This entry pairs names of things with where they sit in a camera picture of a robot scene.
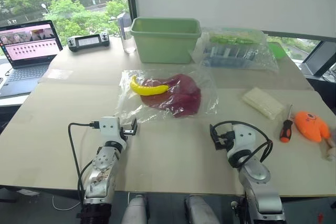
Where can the large clear bag of parts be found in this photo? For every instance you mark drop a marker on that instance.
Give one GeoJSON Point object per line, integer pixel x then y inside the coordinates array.
{"type": "Point", "coordinates": [236, 51]}

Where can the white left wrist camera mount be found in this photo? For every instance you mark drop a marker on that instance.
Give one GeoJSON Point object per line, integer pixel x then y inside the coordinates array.
{"type": "Point", "coordinates": [109, 127]}

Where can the yellow toy banana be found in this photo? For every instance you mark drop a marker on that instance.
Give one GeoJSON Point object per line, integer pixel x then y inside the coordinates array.
{"type": "Point", "coordinates": [147, 89]}

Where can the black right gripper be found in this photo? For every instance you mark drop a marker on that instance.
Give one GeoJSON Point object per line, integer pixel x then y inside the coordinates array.
{"type": "Point", "coordinates": [227, 138]}

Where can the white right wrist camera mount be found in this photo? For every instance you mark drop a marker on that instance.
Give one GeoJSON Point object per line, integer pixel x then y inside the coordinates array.
{"type": "Point", "coordinates": [242, 140]}

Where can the white grey plush toy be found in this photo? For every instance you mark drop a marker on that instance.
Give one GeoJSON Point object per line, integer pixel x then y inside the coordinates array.
{"type": "Point", "coordinates": [330, 149]}

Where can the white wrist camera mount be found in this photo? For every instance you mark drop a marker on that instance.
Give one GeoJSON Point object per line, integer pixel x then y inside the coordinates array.
{"type": "Point", "coordinates": [109, 127]}
{"type": "Point", "coordinates": [242, 140]}

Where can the orange plush toy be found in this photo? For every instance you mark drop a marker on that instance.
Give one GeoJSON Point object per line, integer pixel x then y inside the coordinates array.
{"type": "Point", "coordinates": [311, 127]}

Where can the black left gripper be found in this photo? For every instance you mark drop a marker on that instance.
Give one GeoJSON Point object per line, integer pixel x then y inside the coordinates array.
{"type": "Point", "coordinates": [125, 131]}

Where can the grey rounded robot leg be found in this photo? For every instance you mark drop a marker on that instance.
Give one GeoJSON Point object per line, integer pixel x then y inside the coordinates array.
{"type": "Point", "coordinates": [200, 209]}
{"type": "Point", "coordinates": [135, 209]}

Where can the black handheld controller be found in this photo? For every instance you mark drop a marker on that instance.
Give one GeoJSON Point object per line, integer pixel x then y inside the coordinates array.
{"type": "Point", "coordinates": [88, 41]}

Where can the dark red cloth item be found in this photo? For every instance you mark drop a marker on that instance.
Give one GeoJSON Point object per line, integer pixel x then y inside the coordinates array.
{"type": "Point", "coordinates": [183, 98]}

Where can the green plastic bin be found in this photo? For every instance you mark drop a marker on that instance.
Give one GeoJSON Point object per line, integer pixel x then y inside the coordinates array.
{"type": "Point", "coordinates": [165, 40]}

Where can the orange black screwdriver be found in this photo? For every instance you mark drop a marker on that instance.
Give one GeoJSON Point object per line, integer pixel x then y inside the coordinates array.
{"type": "Point", "coordinates": [285, 129]}

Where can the clear water bottle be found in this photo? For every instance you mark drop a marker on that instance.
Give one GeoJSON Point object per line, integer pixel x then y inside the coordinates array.
{"type": "Point", "coordinates": [126, 33]}

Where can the grey laptop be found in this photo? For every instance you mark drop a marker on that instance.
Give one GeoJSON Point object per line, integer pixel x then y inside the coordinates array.
{"type": "Point", "coordinates": [26, 56]}

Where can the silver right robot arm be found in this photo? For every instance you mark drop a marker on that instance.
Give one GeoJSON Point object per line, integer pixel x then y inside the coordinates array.
{"type": "Point", "coordinates": [258, 184]}

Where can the white textured packet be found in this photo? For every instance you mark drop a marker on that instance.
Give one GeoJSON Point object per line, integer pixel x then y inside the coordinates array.
{"type": "Point", "coordinates": [263, 102]}

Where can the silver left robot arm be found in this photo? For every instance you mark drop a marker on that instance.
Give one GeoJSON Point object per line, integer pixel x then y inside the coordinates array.
{"type": "Point", "coordinates": [101, 166]}

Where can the clear plastic bag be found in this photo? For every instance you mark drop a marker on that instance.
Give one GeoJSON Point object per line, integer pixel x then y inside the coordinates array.
{"type": "Point", "coordinates": [207, 95]}

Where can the bright green plastic container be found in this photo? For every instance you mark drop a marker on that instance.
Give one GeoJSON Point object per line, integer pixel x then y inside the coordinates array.
{"type": "Point", "coordinates": [277, 49]}

